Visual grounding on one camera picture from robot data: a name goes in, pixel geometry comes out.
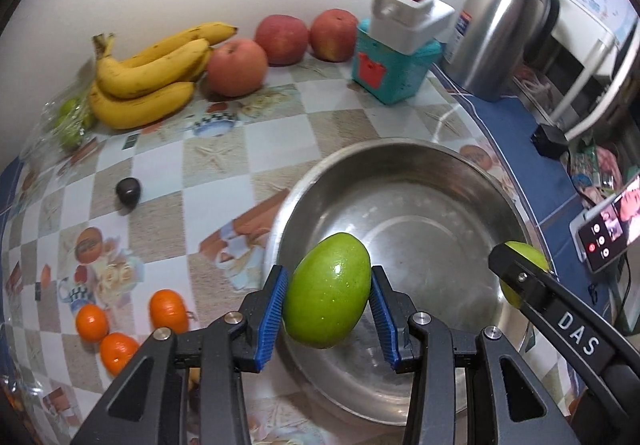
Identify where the stainless steel thermos jug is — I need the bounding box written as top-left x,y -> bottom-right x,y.
442,0 -> 561,103

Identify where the colourful snack packet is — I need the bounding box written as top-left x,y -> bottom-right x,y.
562,145 -> 628,198

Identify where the white power strip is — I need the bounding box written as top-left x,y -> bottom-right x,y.
369,0 -> 457,57

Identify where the yellow banana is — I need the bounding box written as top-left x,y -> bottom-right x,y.
95,38 -> 211,99
89,82 -> 196,130
112,22 -> 239,68

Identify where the clear plastic bag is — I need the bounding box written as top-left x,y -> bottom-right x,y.
515,62 -> 551,98

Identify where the clear bag of green fruits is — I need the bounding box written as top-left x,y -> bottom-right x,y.
42,95 -> 98,151

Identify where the black power adapter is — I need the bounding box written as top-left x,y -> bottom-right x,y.
531,124 -> 570,158

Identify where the teal plastic box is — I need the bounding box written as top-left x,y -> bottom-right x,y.
350,22 -> 444,106

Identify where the checkered tablecloth with blue border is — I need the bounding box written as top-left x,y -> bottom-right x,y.
0,55 -> 640,445

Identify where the red apple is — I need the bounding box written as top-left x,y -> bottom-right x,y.
308,8 -> 361,62
206,38 -> 269,98
254,14 -> 309,66

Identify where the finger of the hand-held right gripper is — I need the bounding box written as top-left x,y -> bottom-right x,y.
488,244 -> 566,321

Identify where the white frame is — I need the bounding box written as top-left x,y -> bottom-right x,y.
550,0 -> 640,141

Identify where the black cord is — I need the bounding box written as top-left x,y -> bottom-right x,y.
587,257 -> 632,331

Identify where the green mango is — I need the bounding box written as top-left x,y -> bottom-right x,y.
500,241 -> 551,308
282,232 -> 372,350

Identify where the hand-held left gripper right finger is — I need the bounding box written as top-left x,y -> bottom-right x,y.
370,265 -> 583,445

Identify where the orange with stem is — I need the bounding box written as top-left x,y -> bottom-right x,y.
149,289 -> 196,332

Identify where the small orange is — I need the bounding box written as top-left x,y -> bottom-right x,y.
75,303 -> 110,343
99,332 -> 141,376

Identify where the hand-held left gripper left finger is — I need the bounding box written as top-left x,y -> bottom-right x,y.
70,265 -> 291,445

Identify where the smartphone in white stand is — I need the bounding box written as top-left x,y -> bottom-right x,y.
570,174 -> 640,274

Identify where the stainless steel bowl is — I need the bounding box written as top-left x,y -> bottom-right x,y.
262,139 -> 543,428

